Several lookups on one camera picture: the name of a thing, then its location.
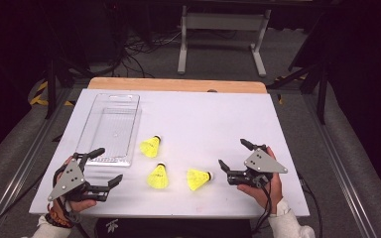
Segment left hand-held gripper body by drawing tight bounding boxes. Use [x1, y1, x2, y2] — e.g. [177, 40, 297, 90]
[48, 152, 110, 203]

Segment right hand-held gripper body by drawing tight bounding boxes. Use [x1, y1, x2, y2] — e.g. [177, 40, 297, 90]
[227, 143, 289, 188]

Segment clear plastic container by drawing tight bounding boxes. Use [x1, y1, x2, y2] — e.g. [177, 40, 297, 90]
[75, 93, 143, 168]

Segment yellow plastic shuttlecock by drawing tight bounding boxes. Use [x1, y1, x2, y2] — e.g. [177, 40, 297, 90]
[186, 168, 214, 192]
[139, 134, 162, 159]
[146, 162, 170, 190]

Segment person's left hand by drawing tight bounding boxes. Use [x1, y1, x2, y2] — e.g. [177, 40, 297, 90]
[51, 157, 97, 216]

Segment person's right hand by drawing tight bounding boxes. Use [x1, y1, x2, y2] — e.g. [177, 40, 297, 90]
[237, 147, 285, 214]

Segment person's black shirt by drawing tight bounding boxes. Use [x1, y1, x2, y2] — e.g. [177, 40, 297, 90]
[94, 217, 254, 238]

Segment yellow and black floor tape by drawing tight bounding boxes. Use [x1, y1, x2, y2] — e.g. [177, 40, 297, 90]
[29, 80, 76, 107]

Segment black metal stand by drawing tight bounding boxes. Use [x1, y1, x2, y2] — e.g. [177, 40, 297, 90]
[266, 13, 332, 126]
[44, 54, 95, 121]

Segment wooden board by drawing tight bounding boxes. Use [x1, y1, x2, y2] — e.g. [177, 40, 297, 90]
[87, 76, 268, 95]

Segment white metal stand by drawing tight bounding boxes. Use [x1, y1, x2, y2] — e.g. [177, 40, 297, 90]
[177, 4, 272, 78]

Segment orange and black bracelet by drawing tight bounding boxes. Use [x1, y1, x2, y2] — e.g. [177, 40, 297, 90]
[44, 203, 76, 230]

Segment right hand-held gripper black cable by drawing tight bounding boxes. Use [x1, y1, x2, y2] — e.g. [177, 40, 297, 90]
[252, 178, 276, 234]

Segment grey metal floor rail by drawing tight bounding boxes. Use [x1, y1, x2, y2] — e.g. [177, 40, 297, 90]
[0, 88, 74, 238]
[302, 93, 381, 238]

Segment thin black cable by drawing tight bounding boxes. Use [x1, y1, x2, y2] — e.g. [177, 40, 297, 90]
[297, 172, 324, 238]

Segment black floor cables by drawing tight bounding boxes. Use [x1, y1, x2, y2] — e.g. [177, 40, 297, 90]
[110, 28, 184, 79]

